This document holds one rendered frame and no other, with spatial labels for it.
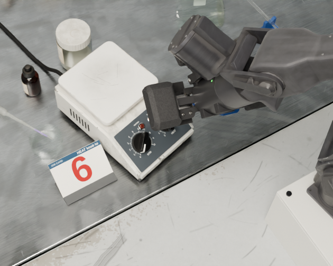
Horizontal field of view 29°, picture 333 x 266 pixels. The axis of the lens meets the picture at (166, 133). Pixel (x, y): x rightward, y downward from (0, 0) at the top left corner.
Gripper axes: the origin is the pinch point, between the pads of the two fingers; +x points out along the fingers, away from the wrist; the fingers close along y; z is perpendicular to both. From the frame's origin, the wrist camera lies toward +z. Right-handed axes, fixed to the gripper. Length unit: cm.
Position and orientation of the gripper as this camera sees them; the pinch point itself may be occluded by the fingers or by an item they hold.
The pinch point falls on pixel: (192, 102)
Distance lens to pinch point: 94.9
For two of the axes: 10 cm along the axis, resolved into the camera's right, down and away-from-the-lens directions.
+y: -8.8, 2.0, -4.2
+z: -2.4, -9.7, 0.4
